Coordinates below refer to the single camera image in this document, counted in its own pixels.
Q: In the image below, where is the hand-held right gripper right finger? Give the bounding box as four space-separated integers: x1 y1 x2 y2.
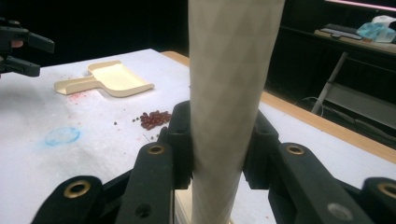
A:
242 109 280 190

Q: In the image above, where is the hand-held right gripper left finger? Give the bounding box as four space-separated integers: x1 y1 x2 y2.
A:
158 100 194 190

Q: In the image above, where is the beige hand brush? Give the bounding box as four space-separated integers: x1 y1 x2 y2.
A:
187 0 286 224

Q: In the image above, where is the pile of red beans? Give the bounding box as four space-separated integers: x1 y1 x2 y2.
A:
132 109 173 132

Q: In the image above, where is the beige plastic dustpan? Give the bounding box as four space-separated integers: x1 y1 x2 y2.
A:
53 60 156 99

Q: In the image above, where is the white metal stand pole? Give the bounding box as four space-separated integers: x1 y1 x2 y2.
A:
310 50 350 115

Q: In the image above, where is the grey flat panel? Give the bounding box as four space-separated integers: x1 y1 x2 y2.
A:
323 82 396 131

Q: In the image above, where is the dark keyboard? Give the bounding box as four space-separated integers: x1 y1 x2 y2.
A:
319 22 363 41

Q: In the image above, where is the wooden shelf board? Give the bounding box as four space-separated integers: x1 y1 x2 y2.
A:
313 29 396 58

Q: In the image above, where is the blue white plastic bag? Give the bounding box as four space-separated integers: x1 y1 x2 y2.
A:
356 15 396 44

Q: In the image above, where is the thin grey cable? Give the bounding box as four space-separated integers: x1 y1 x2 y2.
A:
292 95 396 143

